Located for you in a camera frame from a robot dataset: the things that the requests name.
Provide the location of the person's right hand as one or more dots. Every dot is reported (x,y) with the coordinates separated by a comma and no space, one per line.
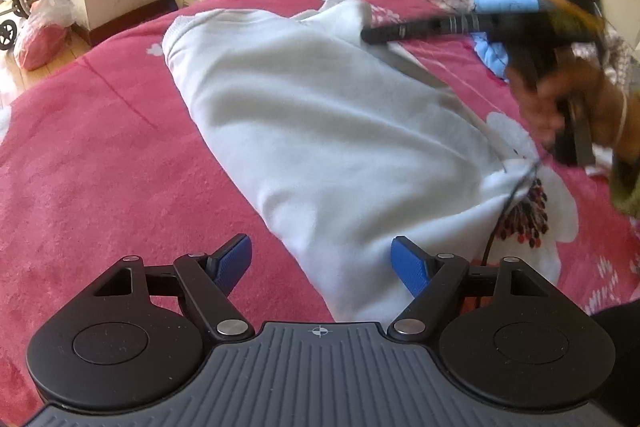
(603,103)

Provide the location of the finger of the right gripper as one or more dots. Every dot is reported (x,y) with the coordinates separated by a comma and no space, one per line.
(421,29)

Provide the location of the pink bag in plastic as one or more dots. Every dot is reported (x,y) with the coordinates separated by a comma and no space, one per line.
(43,34)

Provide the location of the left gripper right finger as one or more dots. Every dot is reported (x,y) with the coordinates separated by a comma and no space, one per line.
(434,283)

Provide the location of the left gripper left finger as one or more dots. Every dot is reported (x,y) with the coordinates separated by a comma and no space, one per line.
(206,282)

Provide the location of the pink floral bed blanket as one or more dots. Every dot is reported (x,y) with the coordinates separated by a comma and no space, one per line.
(101,161)

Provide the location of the white sweatshirt orange bear outline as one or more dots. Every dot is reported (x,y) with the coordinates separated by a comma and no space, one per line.
(341,147)

